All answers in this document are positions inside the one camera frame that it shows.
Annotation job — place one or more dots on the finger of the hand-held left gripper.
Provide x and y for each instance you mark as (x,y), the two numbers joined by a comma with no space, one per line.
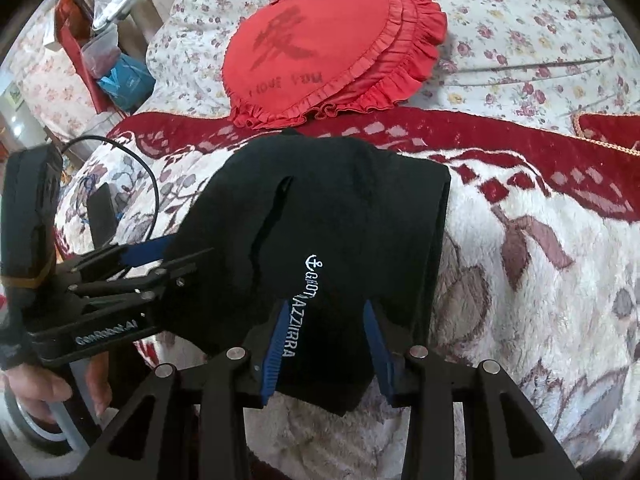
(145,252)
(165,275)

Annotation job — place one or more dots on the clear plastic bag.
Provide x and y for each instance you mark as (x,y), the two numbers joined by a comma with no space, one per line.
(117,5)

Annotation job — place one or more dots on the person's left hand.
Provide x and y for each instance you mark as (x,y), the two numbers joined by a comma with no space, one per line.
(35,385)

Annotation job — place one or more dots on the floral bedsheet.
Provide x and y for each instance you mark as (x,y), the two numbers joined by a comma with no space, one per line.
(525,25)

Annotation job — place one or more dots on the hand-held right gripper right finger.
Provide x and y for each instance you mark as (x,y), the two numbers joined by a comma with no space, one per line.
(375,350)

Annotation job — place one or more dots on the grey wheel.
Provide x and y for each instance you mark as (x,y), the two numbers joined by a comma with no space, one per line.
(30,427)

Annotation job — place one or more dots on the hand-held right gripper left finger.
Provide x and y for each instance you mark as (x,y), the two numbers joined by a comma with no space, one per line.
(274,355)

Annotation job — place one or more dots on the black pants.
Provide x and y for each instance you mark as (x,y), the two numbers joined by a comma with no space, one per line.
(340,210)

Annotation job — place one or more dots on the red and white fleece blanket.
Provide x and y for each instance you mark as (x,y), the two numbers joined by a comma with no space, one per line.
(525,260)

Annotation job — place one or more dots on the floral quilt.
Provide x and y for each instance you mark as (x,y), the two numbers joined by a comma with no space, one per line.
(45,80)

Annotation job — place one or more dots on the blue plastic bag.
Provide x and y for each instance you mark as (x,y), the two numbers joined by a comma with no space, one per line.
(127,80)

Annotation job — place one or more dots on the red heart-shaped ruffled pillow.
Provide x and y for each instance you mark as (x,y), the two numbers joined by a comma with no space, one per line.
(325,45)

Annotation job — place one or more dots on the red chair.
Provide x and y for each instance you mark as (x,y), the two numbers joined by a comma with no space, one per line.
(75,60)

